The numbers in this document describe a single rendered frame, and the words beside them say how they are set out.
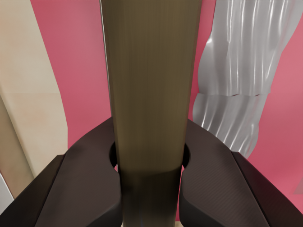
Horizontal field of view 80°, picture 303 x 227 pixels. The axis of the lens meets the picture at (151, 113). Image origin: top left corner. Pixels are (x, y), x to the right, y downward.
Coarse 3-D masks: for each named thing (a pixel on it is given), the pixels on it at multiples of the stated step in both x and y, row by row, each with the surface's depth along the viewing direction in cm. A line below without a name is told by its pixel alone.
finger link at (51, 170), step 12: (60, 156) 8; (48, 168) 8; (36, 180) 7; (48, 180) 7; (24, 192) 7; (36, 192) 7; (48, 192) 7; (12, 204) 6; (24, 204) 6; (36, 204) 6; (0, 216) 6; (12, 216) 6; (24, 216) 6; (36, 216) 6
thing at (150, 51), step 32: (128, 0) 5; (160, 0) 5; (192, 0) 5; (128, 32) 5; (160, 32) 5; (192, 32) 5; (128, 64) 6; (160, 64) 6; (192, 64) 6; (128, 96) 6; (160, 96) 6; (128, 128) 7; (160, 128) 7; (128, 160) 8; (160, 160) 8; (128, 192) 8; (160, 192) 8; (128, 224) 10; (160, 224) 10
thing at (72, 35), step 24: (48, 0) 14; (72, 0) 14; (96, 0) 14; (48, 24) 14; (72, 24) 14; (96, 24) 14; (48, 48) 15; (72, 48) 15; (96, 48) 15; (288, 48) 16; (72, 72) 16; (96, 72) 16; (288, 72) 17
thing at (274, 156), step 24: (72, 96) 17; (96, 96) 17; (192, 96) 18; (288, 96) 18; (72, 120) 18; (96, 120) 19; (192, 120) 19; (264, 120) 19; (288, 120) 19; (72, 144) 20; (264, 144) 21; (288, 144) 21; (264, 168) 23; (288, 168) 23; (288, 192) 25
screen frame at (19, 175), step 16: (0, 96) 17; (0, 112) 17; (0, 128) 17; (0, 144) 17; (16, 144) 19; (0, 160) 17; (16, 160) 19; (0, 176) 17; (16, 176) 19; (32, 176) 22; (0, 192) 18; (16, 192) 19; (0, 208) 19
